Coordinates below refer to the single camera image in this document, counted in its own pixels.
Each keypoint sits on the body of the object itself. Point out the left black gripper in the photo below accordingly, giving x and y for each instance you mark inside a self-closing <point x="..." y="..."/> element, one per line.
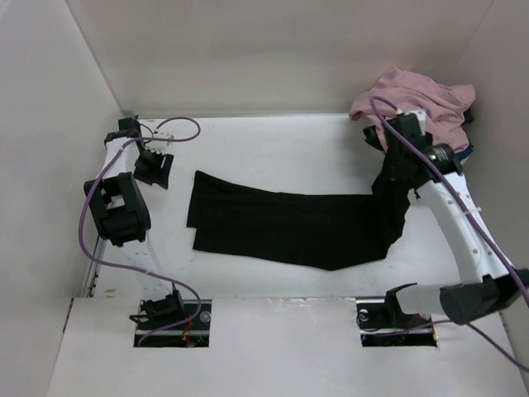
<point x="159" y="175"/>

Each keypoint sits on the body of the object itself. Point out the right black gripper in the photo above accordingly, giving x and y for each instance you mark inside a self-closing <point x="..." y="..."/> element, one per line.
<point x="394" y="179"/>

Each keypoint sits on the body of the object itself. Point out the black trousers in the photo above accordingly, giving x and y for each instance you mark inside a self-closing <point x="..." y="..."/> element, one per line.
<point x="327" y="232"/>

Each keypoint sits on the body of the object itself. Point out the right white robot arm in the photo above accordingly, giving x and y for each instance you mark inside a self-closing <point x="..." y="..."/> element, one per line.
<point x="486" y="285"/>

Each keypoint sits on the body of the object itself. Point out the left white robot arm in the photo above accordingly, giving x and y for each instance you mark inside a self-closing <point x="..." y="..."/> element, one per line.
<point x="121" y="217"/>

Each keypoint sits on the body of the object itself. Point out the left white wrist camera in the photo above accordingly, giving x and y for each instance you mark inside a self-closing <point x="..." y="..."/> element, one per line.
<point x="159" y="142"/>

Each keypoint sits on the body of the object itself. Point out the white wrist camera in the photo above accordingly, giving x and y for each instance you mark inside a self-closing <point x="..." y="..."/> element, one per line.
<point x="159" y="142"/>
<point x="420" y="116"/>

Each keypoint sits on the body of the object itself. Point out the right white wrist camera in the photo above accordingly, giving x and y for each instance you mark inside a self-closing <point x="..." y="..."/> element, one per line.
<point x="420" y="116"/>

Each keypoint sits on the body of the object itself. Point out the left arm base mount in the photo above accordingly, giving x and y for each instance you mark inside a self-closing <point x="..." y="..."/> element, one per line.
<point x="194" y="320"/>

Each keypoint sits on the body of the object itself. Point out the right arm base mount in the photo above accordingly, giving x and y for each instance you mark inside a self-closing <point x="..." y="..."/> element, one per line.
<point x="383" y="324"/>

